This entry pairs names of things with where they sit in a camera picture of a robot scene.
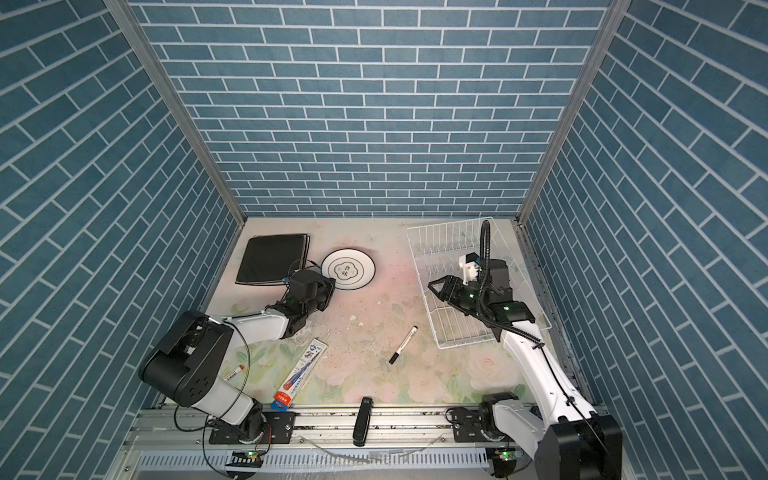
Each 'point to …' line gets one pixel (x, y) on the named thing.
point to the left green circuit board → (246, 458)
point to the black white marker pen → (395, 355)
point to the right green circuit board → (509, 454)
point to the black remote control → (362, 422)
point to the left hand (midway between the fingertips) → (340, 276)
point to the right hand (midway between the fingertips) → (433, 284)
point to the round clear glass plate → (351, 268)
